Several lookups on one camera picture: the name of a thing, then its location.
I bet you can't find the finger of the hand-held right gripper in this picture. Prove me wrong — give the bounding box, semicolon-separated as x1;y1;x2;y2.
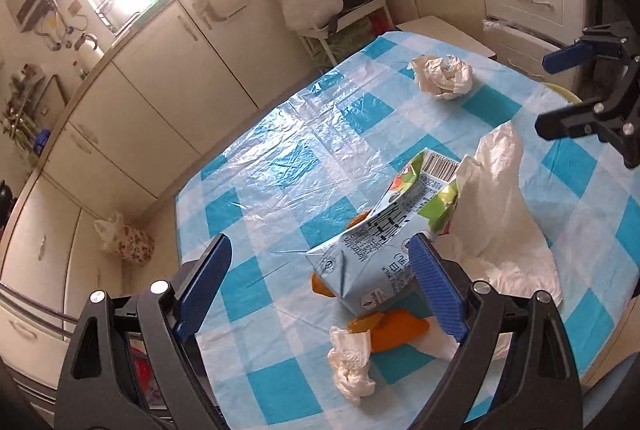
535;57;640;168
544;22;640;75

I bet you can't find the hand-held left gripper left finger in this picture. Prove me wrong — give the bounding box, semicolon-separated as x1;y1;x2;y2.
54;232;233;430

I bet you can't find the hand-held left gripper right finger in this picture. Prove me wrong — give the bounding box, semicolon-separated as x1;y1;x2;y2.
407;231;583;430

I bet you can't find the large orange peel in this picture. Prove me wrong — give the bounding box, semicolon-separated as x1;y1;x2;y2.
347;307;431;353

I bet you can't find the blue white milk carton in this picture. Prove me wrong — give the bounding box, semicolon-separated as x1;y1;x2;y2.
305;195;431;317

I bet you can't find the floral waste bin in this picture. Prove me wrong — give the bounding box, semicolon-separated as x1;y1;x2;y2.
94;211;155;266

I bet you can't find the green snack packet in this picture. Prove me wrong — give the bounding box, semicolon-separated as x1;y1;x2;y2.
387;147;463;238

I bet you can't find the red plastic bag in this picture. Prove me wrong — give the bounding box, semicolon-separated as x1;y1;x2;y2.
131;345;168;411

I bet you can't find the crumpled white tissue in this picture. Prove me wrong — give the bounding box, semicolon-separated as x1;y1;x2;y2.
327;326;377;407

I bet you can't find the small orange peel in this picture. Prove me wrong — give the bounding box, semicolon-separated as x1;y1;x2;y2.
310;211;373;300

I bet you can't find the crumpled white paper ball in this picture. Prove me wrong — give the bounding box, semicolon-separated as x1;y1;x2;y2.
409;54;475;101

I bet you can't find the blue checked plastic tablecloth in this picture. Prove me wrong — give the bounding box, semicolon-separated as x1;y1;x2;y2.
174;30;640;430

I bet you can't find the beige tray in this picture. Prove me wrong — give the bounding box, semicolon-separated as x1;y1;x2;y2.
37;74;68;121

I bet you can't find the white hanging plastic bag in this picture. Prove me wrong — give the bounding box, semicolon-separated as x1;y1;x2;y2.
280;0;345;33

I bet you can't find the white thermos jug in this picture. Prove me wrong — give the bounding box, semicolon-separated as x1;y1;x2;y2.
75;34;106;71

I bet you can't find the wall utensil rack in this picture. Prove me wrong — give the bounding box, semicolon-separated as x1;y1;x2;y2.
0;65;46;151

